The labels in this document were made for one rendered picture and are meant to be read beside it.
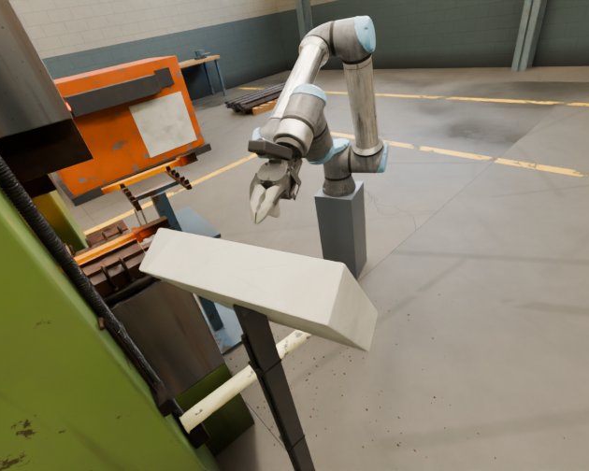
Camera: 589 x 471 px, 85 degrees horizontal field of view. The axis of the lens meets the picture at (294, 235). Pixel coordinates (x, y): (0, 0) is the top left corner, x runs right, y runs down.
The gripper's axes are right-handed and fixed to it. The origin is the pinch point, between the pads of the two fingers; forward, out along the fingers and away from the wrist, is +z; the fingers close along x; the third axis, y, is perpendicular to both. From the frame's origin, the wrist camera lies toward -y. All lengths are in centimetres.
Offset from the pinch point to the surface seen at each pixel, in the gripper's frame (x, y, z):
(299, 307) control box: -22.9, -15.6, 18.0
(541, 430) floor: -77, 117, 21
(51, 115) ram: 32.1, -28.2, -2.5
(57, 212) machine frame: 73, 1, 8
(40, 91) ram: 31.9, -31.7, -4.9
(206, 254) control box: -5.5, -15.6, 14.1
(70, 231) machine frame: 73, 8, 11
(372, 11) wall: 209, 400, -705
